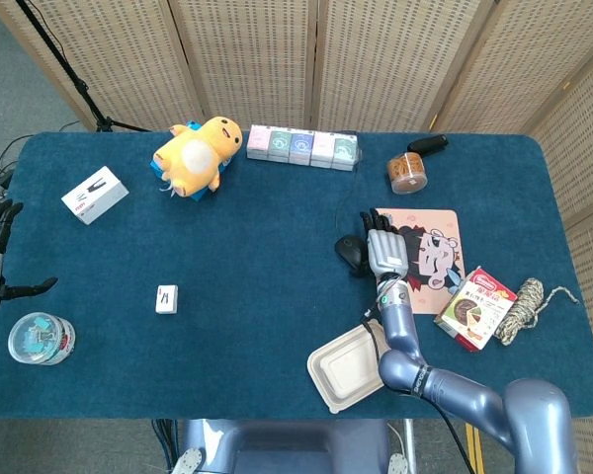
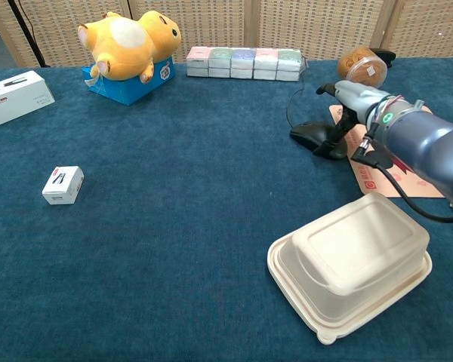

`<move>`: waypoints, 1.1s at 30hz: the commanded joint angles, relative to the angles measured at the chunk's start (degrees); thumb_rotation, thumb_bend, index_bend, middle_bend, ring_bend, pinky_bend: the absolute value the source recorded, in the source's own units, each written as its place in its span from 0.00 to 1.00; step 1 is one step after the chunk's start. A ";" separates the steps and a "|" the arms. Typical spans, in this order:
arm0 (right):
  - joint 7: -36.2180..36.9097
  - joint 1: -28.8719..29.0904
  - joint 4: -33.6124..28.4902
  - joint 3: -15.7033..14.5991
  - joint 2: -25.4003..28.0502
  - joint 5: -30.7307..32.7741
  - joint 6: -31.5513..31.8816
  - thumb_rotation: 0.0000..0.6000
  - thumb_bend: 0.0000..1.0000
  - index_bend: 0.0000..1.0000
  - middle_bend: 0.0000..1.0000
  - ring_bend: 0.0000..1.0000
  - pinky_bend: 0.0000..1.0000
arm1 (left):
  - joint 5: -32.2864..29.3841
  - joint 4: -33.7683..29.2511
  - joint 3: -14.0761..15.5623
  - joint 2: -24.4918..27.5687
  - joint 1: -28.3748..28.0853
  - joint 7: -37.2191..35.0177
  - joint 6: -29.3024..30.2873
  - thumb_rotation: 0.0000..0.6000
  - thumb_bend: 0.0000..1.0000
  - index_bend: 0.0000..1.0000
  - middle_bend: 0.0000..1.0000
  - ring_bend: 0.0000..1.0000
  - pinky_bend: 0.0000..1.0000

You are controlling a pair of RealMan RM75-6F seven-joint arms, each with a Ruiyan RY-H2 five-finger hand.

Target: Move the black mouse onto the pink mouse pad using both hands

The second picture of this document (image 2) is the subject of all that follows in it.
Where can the yellow plush toy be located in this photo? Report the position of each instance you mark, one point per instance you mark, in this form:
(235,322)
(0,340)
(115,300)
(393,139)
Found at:
(117,49)

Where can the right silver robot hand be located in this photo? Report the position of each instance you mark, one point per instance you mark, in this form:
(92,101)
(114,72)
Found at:
(356,100)

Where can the woven folding screen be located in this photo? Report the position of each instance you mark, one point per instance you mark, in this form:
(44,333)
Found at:
(219,22)

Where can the clear jar of rubber bands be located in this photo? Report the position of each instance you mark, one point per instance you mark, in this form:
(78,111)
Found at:
(362,69)

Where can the cream takeout food container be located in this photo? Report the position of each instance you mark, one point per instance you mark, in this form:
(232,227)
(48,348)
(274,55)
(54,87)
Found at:
(355,256)

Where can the blue table cloth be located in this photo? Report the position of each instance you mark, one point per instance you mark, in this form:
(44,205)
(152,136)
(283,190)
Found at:
(173,245)

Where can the blue cardboard box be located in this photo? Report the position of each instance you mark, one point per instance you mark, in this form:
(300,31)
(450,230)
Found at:
(124,90)

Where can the wrapped pastel tissue packs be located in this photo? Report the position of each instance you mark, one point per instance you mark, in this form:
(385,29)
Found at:
(241,64)

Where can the large white stapler box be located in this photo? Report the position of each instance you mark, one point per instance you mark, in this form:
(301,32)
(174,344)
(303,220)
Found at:
(15,100)

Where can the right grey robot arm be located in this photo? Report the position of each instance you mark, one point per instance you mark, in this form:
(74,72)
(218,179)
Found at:
(430,147)

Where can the black computer mouse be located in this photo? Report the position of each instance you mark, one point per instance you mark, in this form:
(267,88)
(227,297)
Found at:
(309,135)

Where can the black tripod stand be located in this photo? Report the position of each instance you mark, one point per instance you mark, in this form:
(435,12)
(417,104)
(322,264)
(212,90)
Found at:
(28,32)

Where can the small white cardboard box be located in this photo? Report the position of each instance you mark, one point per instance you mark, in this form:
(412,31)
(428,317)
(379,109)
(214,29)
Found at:
(62,186)

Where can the cartoon girl mouse pad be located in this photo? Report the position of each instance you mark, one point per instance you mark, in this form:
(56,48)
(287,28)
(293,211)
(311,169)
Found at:
(377,184)

